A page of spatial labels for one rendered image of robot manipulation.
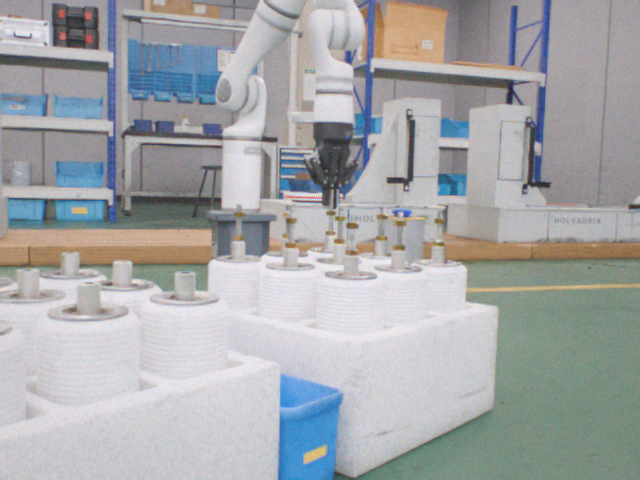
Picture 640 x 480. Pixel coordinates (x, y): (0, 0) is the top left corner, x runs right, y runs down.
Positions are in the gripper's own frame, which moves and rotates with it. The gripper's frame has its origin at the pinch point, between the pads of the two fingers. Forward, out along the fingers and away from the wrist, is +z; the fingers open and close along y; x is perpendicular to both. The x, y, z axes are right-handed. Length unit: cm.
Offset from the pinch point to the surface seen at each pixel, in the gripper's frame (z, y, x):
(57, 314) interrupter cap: 9, -65, -30
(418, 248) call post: 9.8, 19.3, -6.2
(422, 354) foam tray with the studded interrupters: 20.9, -13.0, -33.0
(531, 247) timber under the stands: 30, 234, 88
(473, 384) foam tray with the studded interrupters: 28.8, 2.9, -31.5
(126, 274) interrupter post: 8, -52, -18
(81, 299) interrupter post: 8, -63, -30
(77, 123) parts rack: -38, 145, 428
